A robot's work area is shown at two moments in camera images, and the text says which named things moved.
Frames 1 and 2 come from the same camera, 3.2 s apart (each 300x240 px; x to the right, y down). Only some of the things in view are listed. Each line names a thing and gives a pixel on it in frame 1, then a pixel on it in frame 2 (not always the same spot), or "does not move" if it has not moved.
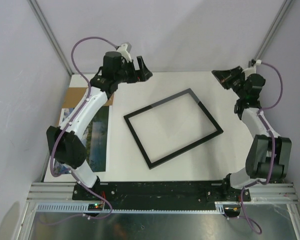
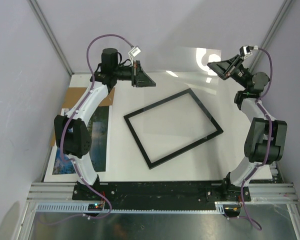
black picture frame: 152,165 does not move
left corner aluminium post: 40,15 does not move
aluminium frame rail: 39,192 does not move
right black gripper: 226,77 to 225,69
